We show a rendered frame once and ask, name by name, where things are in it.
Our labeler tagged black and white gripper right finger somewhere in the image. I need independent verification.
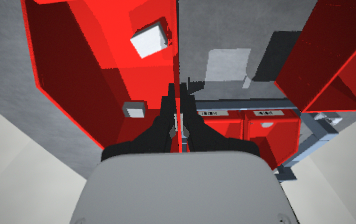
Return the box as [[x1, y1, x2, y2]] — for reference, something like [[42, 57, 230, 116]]
[[180, 83, 261, 158]]

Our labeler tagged white block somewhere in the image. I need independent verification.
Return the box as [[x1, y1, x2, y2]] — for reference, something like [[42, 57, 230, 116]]
[[130, 21, 168, 58]]

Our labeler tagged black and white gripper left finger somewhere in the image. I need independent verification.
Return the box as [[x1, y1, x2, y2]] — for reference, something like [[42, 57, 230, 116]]
[[101, 83, 178, 162]]

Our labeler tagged small grey block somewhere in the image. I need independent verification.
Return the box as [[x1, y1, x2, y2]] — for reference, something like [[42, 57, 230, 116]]
[[122, 102, 146, 118]]

